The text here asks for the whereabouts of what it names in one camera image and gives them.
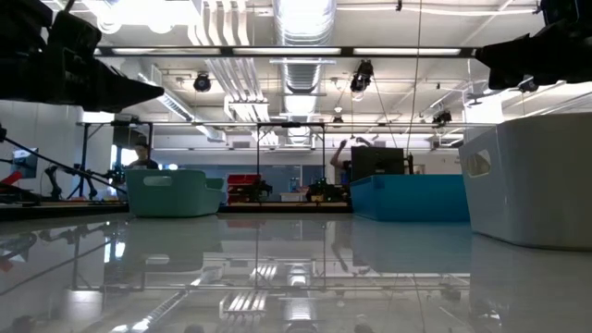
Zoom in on black monitor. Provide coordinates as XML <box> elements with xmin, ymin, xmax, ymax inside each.
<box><xmin>350</xmin><ymin>145</ymin><xmax>407</xmax><ymax>182</ymax></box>

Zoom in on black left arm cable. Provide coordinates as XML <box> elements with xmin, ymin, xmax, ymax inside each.
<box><xmin>0</xmin><ymin>134</ymin><xmax>128</xmax><ymax>194</ymax></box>

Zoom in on silver round ceiling duct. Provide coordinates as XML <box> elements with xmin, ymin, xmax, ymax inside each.
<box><xmin>271</xmin><ymin>0</ymin><xmax>338</xmax><ymax>147</ymax></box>

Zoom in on teal green plastic bin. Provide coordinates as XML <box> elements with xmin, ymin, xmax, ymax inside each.
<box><xmin>124</xmin><ymin>167</ymin><xmax>227</xmax><ymax>218</ymax></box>

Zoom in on blue plastic bin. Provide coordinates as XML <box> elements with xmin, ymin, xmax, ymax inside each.
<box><xmin>350</xmin><ymin>173</ymin><xmax>472</xmax><ymax>222</ymax></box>

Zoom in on black background rig frame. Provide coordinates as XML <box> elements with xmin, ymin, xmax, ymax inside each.
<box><xmin>255</xmin><ymin>121</ymin><xmax>327</xmax><ymax>204</ymax></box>
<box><xmin>76</xmin><ymin>120</ymin><xmax>154</xmax><ymax>200</ymax></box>

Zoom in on light grey plastic bin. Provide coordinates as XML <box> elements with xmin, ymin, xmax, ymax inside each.
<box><xmin>458</xmin><ymin>111</ymin><xmax>592</xmax><ymax>252</ymax></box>

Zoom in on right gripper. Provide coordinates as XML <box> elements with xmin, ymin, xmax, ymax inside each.
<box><xmin>475</xmin><ymin>18</ymin><xmax>592</xmax><ymax>91</ymax></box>

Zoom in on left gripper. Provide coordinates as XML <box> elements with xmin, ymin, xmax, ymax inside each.
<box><xmin>48</xmin><ymin>9</ymin><xmax>166</xmax><ymax>114</ymax></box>

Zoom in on red storage bins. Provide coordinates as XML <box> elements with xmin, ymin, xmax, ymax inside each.
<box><xmin>226</xmin><ymin>173</ymin><xmax>261</xmax><ymax>204</ymax></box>

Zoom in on black aluminium table frame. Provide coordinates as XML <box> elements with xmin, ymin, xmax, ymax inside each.
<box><xmin>0</xmin><ymin>201</ymin><xmax>353</xmax><ymax>221</ymax></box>

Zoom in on computer monitor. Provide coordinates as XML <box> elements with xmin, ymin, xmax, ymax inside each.
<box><xmin>11</xmin><ymin>147</ymin><xmax>40</xmax><ymax>179</ymax></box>

